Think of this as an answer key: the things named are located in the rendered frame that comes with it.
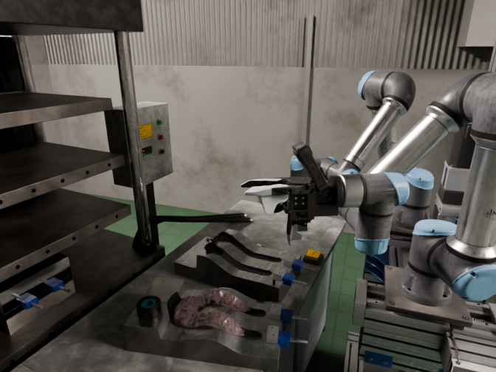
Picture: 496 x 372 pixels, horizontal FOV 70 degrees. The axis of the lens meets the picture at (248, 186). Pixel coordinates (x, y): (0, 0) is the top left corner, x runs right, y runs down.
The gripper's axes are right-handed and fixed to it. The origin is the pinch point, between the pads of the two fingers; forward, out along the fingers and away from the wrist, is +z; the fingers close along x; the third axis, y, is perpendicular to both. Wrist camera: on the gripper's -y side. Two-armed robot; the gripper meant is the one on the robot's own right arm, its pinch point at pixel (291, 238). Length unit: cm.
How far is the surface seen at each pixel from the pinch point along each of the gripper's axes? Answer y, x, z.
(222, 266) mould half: -23.3, -16.9, 10.5
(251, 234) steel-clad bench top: -33.6, 30.3, 20.8
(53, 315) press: -74, -59, 22
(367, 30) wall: -15, 211, -89
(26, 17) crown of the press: -69, -49, -82
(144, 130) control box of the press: -85, 12, -35
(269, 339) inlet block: 8.4, -40.9, 14.0
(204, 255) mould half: -31.6, -17.3, 7.3
